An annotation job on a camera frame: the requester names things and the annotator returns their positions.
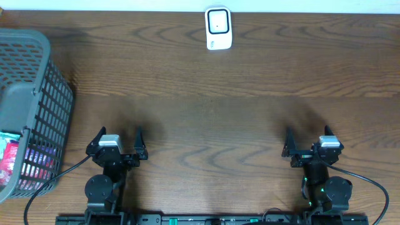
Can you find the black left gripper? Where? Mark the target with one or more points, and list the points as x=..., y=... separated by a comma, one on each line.
x=125, y=157

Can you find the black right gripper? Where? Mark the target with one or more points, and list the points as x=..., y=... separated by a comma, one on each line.
x=304, y=156

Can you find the teal snack packet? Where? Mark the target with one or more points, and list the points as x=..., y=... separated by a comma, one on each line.
x=6, y=138

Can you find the purple red snack pack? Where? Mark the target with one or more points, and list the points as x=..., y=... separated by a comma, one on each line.
x=9, y=158

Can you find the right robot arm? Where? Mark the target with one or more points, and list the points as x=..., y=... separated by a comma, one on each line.
x=328, y=196

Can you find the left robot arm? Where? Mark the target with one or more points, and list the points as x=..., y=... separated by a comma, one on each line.
x=105, y=191

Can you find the white barcode scanner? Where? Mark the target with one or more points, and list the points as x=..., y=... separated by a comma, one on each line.
x=219, y=32

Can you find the grey plastic mesh basket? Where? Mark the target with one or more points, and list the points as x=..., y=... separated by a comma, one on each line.
x=36, y=104

